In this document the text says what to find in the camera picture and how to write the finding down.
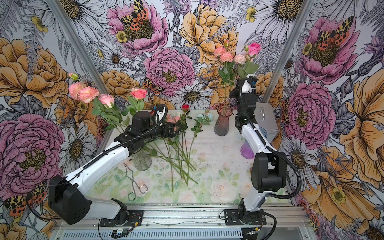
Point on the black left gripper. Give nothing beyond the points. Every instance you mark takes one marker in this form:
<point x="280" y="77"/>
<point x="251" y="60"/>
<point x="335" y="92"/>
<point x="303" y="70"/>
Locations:
<point x="172" y="134"/>

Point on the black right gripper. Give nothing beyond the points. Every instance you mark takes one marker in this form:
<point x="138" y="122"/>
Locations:
<point x="241" y="85"/>

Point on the blue purple glass vase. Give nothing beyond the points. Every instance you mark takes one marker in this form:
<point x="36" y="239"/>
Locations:
<point x="246" y="151"/>

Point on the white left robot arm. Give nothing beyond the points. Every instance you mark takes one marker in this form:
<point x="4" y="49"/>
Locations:
<point x="67" y="195"/>

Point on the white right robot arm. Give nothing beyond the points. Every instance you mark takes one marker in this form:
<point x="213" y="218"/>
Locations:
<point x="269" y="168"/>

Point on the clear glass vase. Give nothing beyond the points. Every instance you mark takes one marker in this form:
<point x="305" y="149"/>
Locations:
<point x="141" y="160"/>

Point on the dark pink glass vase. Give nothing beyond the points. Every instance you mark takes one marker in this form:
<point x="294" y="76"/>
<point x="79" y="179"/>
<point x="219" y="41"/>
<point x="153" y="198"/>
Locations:
<point x="222" y="124"/>

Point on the grey metal box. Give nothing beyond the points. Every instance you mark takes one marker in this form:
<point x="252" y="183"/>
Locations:
<point x="265" y="117"/>

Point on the pink flower stems on table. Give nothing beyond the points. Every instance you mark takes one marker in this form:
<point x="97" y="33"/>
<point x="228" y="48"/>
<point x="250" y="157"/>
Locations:
<point x="180" y="147"/>

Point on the floral table mat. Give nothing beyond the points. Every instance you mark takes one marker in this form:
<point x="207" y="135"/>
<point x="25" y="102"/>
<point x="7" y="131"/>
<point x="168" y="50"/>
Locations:
<point x="205" y="172"/>

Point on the metal scissors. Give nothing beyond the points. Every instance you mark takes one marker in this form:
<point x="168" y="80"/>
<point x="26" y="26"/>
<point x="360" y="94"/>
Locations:
<point x="136" y="187"/>

